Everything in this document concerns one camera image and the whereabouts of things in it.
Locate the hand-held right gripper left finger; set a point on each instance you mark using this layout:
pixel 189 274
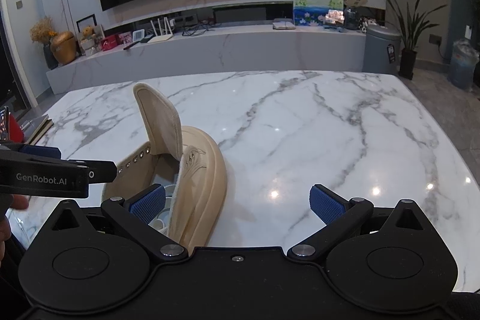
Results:
pixel 148 205

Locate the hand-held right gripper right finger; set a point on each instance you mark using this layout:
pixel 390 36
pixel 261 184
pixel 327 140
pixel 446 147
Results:
pixel 326 205

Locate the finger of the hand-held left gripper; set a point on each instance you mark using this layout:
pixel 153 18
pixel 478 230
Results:
pixel 37 151
pixel 101 172

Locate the white shoelace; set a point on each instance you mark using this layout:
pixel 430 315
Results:
pixel 170 200

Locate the beige shoe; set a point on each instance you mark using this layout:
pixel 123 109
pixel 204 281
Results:
pixel 202 170

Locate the person's left hand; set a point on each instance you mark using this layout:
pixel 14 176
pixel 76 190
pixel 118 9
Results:
pixel 18 203

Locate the stack of notebooks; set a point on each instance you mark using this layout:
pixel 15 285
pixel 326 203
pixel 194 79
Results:
pixel 39 128

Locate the red mug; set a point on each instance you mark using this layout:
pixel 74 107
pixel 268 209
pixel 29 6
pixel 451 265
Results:
pixel 17 130

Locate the black smartphone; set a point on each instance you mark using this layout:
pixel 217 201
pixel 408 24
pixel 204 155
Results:
pixel 3 123

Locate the dark vase with dried flowers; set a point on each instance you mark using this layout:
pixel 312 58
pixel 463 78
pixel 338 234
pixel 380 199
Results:
pixel 50 55

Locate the golden round jar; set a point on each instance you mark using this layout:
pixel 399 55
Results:
pixel 63 48

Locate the yellow flower gift box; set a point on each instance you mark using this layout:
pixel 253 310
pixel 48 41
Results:
pixel 90 40

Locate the black remote control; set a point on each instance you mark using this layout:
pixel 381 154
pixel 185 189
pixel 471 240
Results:
pixel 128 46

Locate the red box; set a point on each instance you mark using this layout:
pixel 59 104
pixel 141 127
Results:
pixel 111 43

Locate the pink card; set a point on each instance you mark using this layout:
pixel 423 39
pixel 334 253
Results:
pixel 125 38

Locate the white desk clock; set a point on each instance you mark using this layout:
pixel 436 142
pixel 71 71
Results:
pixel 137 36

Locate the white router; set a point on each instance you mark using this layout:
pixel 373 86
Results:
pixel 159 36

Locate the grey trash bin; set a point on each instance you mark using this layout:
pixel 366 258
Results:
pixel 382 50

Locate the potted green plant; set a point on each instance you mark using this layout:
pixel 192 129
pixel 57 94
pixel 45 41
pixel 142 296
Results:
pixel 408 57

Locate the long marble media console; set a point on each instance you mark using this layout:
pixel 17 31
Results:
pixel 225 50

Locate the grey set-top box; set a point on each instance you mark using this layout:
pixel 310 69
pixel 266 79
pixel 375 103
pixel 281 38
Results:
pixel 284 25

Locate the black kettle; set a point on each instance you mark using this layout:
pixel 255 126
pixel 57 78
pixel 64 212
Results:
pixel 351 19

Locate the lotus pond painting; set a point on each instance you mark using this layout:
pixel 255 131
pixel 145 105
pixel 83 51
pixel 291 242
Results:
pixel 317 10

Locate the clear water jug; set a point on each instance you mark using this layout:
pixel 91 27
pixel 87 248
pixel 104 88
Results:
pixel 465 61

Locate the black picture frame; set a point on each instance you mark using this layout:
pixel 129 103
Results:
pixel 87 22

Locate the wall socket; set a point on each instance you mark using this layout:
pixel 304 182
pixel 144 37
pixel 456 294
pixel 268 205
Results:
pixel 435 39

